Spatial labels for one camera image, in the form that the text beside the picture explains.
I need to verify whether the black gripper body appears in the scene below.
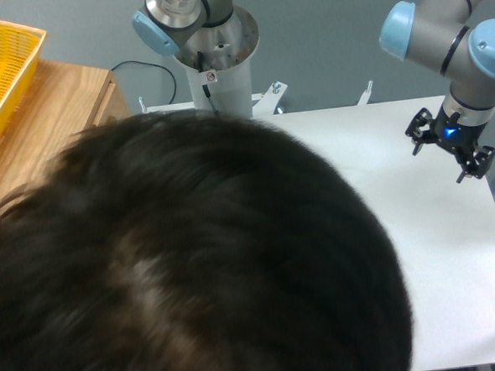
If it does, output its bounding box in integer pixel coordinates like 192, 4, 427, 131
431, 107, 486, 154

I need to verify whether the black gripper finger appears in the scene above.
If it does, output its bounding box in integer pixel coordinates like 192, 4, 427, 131
405, 107, 437, 155
455, 145, 495, 183

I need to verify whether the wooden top drawer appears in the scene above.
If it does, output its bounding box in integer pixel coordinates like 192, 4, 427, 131
92, 82, 131, 126

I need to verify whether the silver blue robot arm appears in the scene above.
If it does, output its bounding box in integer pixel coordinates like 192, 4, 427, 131
132, 0, 495, 178

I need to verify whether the wooden drawer cabinet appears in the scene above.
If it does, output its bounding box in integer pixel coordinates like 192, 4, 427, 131
0, 60, 119, 202

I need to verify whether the dark-haired person head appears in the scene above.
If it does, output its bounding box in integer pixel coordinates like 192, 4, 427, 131
0, 112, 413, 371

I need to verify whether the white table bracket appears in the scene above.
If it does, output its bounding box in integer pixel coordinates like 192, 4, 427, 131
251, 81, 288, 117
357, 80, 373, 107

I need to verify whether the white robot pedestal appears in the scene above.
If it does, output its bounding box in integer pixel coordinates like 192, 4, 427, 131
175, 6, 259, 118

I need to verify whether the black cable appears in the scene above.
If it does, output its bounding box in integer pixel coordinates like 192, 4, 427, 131
110, 57, 179, 109

